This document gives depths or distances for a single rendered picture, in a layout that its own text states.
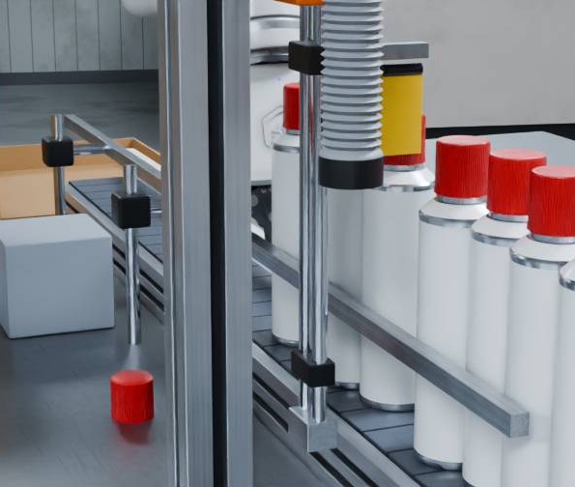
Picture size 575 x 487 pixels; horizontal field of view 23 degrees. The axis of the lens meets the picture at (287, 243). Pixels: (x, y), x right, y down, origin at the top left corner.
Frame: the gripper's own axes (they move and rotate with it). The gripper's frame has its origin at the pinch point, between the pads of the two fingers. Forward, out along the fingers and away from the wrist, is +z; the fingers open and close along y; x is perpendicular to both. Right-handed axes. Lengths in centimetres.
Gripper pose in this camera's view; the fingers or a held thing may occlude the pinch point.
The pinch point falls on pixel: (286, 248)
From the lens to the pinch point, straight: 116.2
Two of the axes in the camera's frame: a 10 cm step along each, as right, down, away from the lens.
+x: -3.4, 1.1, 9.3
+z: 1.2, 9.9, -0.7
